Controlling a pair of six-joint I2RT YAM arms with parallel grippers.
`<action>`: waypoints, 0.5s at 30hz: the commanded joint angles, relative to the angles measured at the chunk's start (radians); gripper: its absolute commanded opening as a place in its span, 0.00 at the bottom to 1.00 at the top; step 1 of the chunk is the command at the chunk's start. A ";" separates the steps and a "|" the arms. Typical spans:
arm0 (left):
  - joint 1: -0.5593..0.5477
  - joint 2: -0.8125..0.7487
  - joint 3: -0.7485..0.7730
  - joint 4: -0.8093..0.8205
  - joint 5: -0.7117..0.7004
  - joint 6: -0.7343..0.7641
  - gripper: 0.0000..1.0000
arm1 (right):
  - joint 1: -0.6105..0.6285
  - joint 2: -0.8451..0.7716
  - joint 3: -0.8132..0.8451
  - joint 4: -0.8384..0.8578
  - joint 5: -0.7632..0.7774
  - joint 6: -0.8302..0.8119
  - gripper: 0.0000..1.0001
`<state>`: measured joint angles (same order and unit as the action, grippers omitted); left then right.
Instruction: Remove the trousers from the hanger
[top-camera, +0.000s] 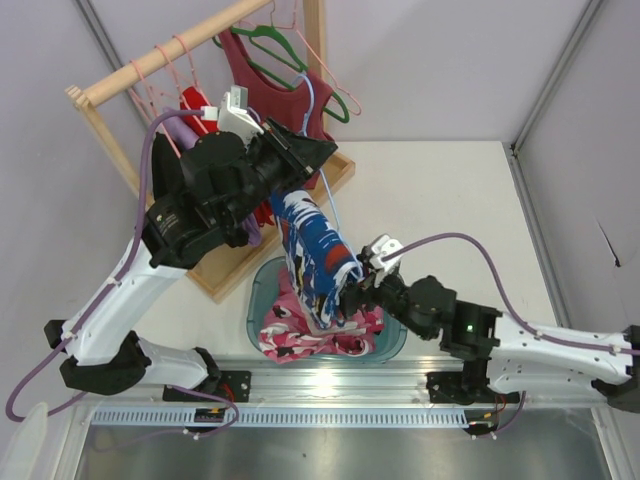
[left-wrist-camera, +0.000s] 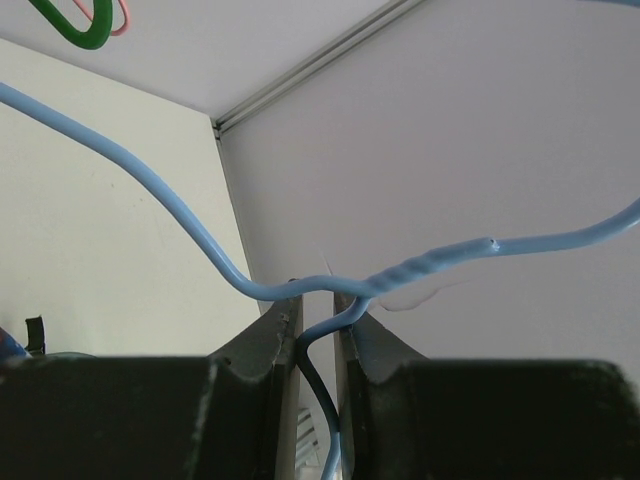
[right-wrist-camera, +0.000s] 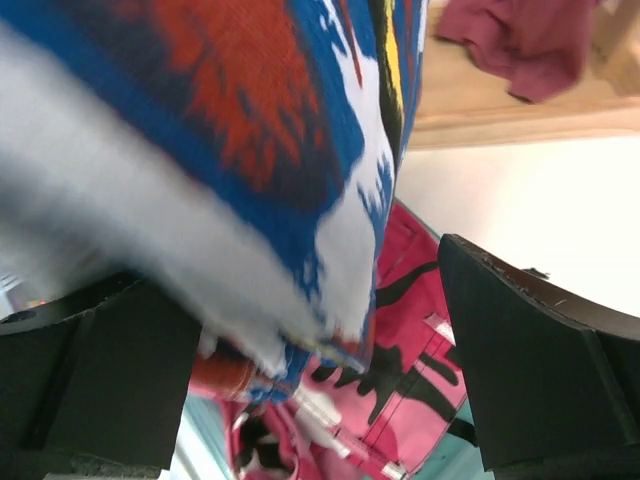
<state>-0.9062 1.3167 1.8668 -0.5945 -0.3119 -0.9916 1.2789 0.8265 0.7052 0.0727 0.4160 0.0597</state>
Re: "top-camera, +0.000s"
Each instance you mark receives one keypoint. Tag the purple garment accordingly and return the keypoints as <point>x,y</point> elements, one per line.
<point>182,132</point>

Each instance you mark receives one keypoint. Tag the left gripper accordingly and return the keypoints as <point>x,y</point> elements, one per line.
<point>288,156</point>

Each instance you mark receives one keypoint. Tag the white slotted cable duct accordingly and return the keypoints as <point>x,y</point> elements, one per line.
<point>438,418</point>

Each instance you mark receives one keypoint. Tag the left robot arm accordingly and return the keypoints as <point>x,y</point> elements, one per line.
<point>200,201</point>

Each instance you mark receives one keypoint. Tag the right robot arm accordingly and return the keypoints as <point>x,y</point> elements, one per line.
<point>501,355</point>

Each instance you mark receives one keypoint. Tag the pink hanger with purple garment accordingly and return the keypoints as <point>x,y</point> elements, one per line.
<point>178,81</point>

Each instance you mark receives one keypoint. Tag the wooden clothes rack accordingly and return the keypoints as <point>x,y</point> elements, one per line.
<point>222,271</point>

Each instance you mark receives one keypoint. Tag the red garment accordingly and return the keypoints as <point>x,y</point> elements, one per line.
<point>263,213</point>

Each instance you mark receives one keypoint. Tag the black garment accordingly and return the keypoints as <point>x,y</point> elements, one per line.
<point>167,175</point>

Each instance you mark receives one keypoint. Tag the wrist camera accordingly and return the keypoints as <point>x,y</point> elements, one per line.
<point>232,116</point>
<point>381,258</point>

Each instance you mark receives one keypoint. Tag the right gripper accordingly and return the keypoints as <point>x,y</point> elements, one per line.
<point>367,296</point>

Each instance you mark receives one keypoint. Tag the pink hanger with black garment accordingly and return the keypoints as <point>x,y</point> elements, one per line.
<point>143,95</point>

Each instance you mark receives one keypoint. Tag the teal plastic basket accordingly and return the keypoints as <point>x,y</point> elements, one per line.
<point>263,294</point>

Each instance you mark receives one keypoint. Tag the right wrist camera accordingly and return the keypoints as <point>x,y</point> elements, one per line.
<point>381,258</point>

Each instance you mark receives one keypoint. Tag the light blue wire hanger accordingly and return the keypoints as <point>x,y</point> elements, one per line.
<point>299,109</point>

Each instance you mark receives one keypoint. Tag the aluminium mounting rail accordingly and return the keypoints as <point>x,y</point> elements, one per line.
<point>325,382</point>

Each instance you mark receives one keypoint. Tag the pink empty wire hanger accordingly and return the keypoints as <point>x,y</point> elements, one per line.
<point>299,47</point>

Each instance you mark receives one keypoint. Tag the maroon tank top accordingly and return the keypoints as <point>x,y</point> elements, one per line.
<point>238,59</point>

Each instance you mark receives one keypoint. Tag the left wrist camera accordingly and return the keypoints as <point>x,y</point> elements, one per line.
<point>232,116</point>

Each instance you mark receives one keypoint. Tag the pink hanger with red garment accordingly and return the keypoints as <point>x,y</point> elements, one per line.
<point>192,65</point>

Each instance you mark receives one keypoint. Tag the blue patterned trousers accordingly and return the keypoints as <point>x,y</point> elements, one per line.
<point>319,262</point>

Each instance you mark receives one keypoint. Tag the pink camouflage garment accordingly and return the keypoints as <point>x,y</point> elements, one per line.
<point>288,335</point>

